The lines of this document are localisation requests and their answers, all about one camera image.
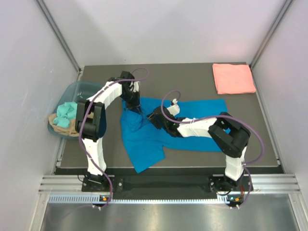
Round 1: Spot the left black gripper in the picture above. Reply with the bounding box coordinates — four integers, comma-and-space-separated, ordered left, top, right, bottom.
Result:
119, 90, 141, 115

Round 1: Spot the blue t shirt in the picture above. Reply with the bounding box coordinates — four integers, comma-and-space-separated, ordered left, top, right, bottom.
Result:
120, 97, 227, 173

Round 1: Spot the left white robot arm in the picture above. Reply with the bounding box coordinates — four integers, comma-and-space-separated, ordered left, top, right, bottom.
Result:
75, 71, 141, 191

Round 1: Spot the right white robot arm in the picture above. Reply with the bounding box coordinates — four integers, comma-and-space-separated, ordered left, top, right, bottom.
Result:
147, 107, 251, 191

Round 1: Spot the teal plastic basin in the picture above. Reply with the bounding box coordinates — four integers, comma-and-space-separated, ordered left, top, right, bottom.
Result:
47, 81, 103, 140

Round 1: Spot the beige t shirt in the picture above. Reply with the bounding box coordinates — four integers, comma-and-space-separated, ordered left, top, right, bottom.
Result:
47, 113, 79, 139

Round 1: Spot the mint green t shirt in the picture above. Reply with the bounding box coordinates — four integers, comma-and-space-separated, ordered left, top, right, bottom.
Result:
52, 102, 77, 128

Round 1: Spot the folded pink t shirt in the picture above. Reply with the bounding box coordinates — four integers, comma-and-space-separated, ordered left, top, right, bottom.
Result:
212, 64, 256, 95

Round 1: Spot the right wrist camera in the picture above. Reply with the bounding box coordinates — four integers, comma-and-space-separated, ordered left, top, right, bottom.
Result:
167, 99, 180, 116

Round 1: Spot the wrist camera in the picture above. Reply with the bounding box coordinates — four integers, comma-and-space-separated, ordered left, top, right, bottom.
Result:
129, 81, 140, 92
167, 99, 180, 116

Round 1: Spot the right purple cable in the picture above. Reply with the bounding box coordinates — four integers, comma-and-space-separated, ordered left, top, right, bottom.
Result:
160, 90, 265, 210

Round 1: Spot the purple cable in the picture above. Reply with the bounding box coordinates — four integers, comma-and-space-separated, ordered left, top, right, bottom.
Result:
78, 68, 150, 210
160, 90, 265, 210

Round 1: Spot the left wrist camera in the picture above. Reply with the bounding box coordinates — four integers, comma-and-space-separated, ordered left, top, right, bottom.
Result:
129, 81, 140, 92

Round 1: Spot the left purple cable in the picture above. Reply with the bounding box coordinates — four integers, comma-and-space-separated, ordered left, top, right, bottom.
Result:
78, 68, 150, 210

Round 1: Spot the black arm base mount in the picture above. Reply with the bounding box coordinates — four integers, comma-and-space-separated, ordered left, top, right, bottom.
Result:
81, 174, 252, 193

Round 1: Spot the slotted cable duct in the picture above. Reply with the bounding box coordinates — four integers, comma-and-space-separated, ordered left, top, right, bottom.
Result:
48, 194, 240, 205

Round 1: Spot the aluminium extrusion rail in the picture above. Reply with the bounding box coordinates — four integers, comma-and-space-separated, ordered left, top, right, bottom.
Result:
38, 175, 83, 194

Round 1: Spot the left aluminium frame post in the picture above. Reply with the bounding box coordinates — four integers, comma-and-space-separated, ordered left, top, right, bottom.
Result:
34, 0, 81, 73

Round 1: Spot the aluminium frame post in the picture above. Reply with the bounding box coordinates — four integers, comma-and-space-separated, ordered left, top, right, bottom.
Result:
34, 0, 81, 73
249, 0, 293, 68

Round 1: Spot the right aluminium frame post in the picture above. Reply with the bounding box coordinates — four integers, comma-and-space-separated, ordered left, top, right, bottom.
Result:
249, 0, 293, 68

